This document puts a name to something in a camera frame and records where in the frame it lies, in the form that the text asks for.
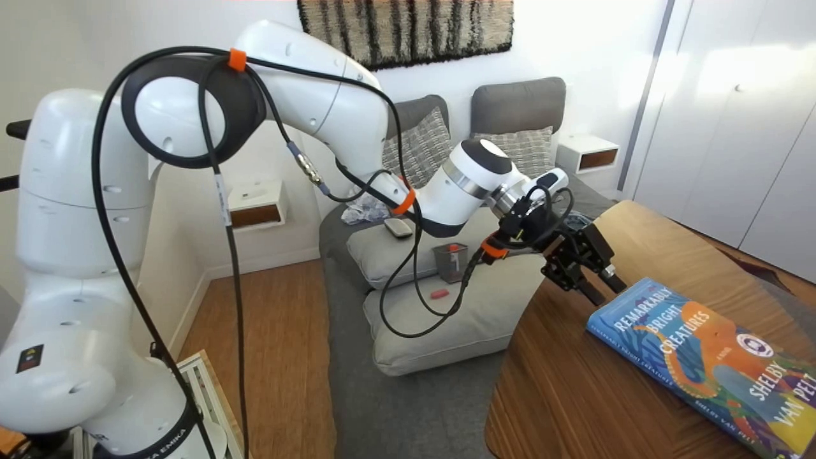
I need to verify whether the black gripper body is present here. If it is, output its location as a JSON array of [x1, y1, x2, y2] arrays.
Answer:
[[498, 203, 619, 293]]

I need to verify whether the blue hardcover book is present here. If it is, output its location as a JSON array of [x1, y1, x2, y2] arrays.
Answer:
[[583, 275, 816, 459]]

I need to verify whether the white floating nightstand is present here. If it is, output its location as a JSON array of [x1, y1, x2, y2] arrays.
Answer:
[[224, 180, 287, 236], [553, 133, 623, 180]]

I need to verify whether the wooden black-legged side table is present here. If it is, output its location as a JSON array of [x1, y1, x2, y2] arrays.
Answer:
[[481, 200, 816, 459]]

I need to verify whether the small gray patterned pillow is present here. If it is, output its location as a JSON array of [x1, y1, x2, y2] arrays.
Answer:
[[481, 125, 560, 182]]

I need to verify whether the gray orange-buttoned remote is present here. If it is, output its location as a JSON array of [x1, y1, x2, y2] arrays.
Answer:
[[432, 241, 470, 284]]

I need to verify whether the gray headboard cushion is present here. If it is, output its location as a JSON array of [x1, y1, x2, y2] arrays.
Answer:
[[466, 75, 572, 140], [384, 92, 454, 143]]

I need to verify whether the white and black remote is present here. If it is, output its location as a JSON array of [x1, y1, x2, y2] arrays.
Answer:
[[382, 218, 418, 242]]

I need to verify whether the large gray patterned pillow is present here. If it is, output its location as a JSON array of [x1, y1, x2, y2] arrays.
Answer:
[[379, 107, 454, 191]]

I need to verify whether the white wardrobe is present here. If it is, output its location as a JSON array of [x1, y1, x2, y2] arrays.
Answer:
[[614, 0, 816, 288]]

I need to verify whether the white floral pillow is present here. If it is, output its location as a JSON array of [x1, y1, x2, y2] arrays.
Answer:
[[338, 191, 402, 231]]

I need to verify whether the white framed board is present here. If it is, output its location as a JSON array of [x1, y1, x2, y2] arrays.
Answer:
[[170, 348, 250, 459]]

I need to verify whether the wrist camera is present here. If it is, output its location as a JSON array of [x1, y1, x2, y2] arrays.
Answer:
[[526, 167, 574, 207]]

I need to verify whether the shaggy wall hanging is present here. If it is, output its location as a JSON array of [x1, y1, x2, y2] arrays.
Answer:
[[293, 0, 518, 75]]

